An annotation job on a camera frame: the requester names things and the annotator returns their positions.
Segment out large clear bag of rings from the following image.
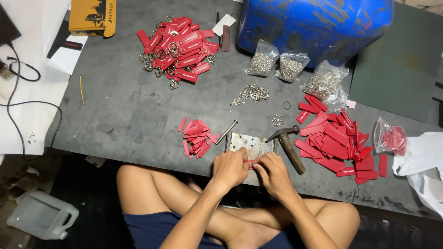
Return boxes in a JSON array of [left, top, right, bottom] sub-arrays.
[[300, 59, 350, 112]]

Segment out black bead bracelet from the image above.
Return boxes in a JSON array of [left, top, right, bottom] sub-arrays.
[[6, 56, 42, 83]]

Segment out rusty metal plate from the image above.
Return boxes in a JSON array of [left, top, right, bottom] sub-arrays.
[[228, 133, 278, 186]]

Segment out person's right hand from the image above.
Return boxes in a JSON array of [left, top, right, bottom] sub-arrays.
[[251, 152, 297, 205]]

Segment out small white card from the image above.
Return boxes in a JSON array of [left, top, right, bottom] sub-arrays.
[[211, 13, 237, 37]]

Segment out large white paper sheet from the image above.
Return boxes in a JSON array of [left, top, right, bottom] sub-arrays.
[[0, 0, 72, 156]]

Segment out pile of loose metal clasps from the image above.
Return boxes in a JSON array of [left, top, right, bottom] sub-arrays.
[[239, 83, 271, 104]]

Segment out wooden handled hammer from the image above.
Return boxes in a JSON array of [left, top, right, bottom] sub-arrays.
[[266, 125, 307, 175]]

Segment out black rubber tag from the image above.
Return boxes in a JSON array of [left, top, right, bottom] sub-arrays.
[[56, 40, 84, 52]]

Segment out blue plastic drum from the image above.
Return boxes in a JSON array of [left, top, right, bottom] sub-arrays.
[[237, 0, 395, 69]]

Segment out person's blue shorts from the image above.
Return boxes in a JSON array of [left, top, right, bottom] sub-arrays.
[[122, 211, 305, 249]]

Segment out green cutting mat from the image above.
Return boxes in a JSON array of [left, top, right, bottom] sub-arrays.
[[347, 3, 443, 124]]

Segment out yellow cardboard box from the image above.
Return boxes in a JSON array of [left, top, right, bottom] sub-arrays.
[[68, 0, 117, 38]]

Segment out pile of small red strips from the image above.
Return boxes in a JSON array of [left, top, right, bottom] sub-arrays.
[[177, 117, 221, 160]]

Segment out black cable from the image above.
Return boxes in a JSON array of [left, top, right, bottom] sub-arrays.
[[0, 41, 63, 156]]

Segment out steel punch rod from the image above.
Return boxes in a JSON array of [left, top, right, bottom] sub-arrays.
[[215, 120, 239, 145]]

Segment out clear bag of metal rings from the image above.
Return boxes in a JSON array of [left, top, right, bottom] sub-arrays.
[[274, 52, 311, 83], [245, 39, 280, 77]]

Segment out pile of loose red tags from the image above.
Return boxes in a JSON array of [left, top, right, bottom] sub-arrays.
[[294, 94, 379, 185]]

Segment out dark red strip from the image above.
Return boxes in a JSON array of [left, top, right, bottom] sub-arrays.
[[221, 24, 231, 53]]

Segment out heap of finished red keychains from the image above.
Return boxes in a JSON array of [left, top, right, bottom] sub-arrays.
[[136, 15, 221, 91]]

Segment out person's left hand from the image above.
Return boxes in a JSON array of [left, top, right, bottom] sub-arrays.
[[211, 147, 250, 189]]

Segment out white sheet with black paper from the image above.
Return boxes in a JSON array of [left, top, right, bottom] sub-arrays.
[[46, 19, 89, 75]]

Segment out black laptop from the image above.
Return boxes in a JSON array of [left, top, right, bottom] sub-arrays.
[[0, 3, 22, 46]]

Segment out white plastic jug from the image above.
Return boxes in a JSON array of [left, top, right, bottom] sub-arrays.
[[6, 189, 80, 241]]

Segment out clear bag of red tags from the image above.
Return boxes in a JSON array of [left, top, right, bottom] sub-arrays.
[[373, 116, 408, 156]]

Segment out white plastic bag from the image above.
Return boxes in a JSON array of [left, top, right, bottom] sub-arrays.
[[392, 131, 443, 219]]

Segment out person's legs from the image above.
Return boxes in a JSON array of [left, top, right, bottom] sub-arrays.
[[116, 164, 361, 249]]

